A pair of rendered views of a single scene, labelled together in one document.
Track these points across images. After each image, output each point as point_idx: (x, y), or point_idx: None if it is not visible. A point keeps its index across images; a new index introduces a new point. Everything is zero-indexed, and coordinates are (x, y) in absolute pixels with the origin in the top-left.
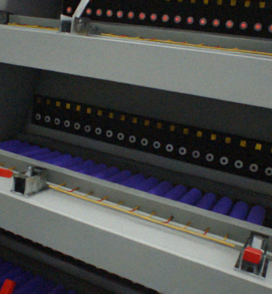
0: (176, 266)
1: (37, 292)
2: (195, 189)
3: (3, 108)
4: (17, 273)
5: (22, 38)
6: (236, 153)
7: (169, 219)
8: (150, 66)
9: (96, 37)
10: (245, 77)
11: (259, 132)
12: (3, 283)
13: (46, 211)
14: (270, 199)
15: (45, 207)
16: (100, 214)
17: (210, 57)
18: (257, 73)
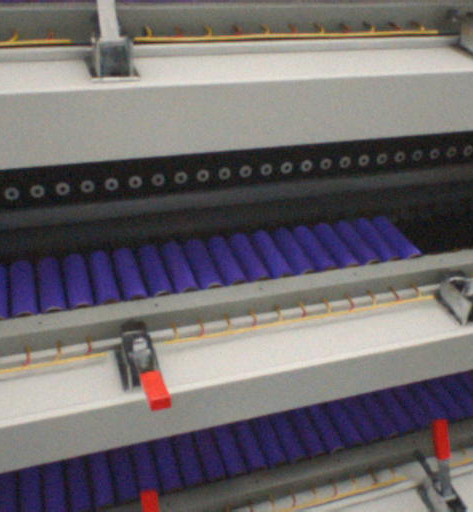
0: (405, 356)
1: (127, 470)
2: (305, 228)
3: None
4: (59, 466)
5: (12, 112)
6: (322, 151)
7: (352, 302)
8: (309, 112)
9: (135, 51)
10: (443, 99)
11: None
12: (64, 495)
13: (214, 387)
14: (377, 197)
15: (208, 382)
16: (271, 342)
17: (400, 81)
18: (457, 91)
